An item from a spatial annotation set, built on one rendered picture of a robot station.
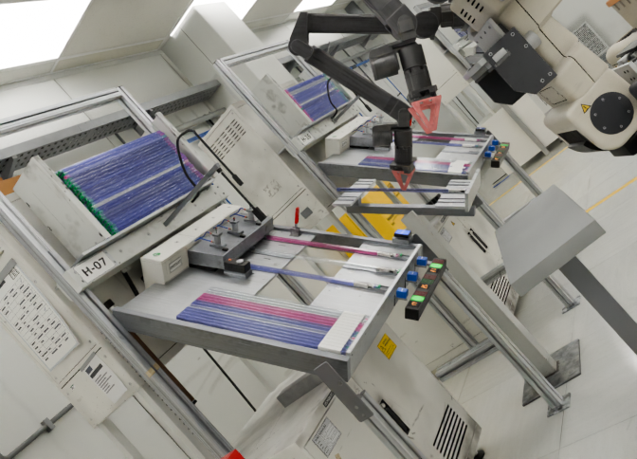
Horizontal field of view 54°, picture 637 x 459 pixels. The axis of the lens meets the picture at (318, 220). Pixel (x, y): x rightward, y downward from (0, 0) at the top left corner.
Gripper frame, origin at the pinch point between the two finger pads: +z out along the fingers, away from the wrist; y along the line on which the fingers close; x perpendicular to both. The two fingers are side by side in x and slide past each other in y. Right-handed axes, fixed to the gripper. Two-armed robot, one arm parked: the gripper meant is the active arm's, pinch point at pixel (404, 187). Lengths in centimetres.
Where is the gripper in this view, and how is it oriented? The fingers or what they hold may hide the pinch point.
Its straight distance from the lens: 205.7
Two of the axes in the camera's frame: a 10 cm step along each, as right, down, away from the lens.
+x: 9.2, 1.0, -3.8
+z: 0.6, 9.2, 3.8
